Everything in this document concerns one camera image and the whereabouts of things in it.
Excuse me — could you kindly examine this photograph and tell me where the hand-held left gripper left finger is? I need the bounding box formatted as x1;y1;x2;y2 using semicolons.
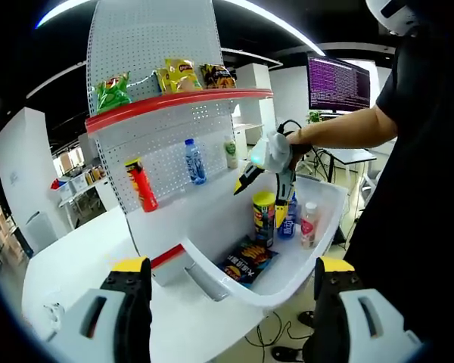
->
47;256;154;363

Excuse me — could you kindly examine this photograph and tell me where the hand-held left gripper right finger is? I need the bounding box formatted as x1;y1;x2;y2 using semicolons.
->
313;256;427;363

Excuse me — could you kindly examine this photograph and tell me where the dark chip can yellow lid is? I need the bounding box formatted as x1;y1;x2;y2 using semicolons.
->
252;191;277;249

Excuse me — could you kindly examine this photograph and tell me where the blue drink bottle blue cap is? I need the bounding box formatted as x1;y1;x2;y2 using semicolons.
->
276;191;299;241

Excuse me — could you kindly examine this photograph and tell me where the pink milk bottle white cap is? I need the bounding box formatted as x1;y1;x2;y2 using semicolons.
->
300;201;322;250

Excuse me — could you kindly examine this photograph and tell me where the black blue chip bag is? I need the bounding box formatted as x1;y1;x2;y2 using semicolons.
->
217;234;280;287

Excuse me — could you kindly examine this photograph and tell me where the white shopping basket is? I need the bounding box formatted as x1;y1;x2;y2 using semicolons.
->
180;174;349;308

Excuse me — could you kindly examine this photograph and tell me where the green chip bag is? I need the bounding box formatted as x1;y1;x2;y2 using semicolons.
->
104;72;132;94
95;81;132;115

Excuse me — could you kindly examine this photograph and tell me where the cream drink bottle green label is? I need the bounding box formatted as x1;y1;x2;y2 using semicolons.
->
222;135;239;170

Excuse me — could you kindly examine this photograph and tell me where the white snack and drink counter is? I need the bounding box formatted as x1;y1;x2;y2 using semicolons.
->
85;0;307;288

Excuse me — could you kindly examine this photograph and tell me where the person's right hand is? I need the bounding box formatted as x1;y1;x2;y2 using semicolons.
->
285;127;315;170

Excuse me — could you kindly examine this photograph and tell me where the person's black shoe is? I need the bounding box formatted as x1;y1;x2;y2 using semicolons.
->
297;309;316;328
271;346;306;363

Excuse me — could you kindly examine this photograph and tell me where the clear plastic wrapper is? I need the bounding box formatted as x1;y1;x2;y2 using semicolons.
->
43;302;65;334

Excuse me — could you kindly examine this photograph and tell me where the clear water bottle blue cap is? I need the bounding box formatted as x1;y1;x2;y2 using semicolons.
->
184;138;208;186

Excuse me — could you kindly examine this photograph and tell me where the white table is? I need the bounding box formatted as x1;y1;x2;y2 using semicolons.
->
20;206;273;363

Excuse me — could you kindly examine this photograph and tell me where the white desk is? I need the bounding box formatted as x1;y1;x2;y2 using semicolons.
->
317;147;378;178

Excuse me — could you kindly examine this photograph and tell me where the computer monitor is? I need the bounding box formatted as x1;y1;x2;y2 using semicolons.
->
307;54;372;113

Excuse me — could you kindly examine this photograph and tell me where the black yellow chip bag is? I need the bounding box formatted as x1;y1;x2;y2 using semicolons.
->
199;63;238;91

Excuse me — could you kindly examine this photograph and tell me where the red chip can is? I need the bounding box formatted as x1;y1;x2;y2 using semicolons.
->
124;157;159;213

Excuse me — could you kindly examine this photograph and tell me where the ceiling light strip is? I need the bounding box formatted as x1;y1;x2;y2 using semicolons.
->
36;0;326;57

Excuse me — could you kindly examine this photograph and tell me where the white air purifier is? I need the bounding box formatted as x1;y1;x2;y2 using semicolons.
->
24;211;58;254

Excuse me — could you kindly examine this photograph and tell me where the person in black shirt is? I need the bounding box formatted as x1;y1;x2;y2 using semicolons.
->
302;22;454;363

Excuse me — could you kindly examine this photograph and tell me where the white worn device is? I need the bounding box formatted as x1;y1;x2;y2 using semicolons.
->
365;0;421;38

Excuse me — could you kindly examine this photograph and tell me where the black floor cable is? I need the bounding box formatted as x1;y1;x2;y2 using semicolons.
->
244;310;315;358

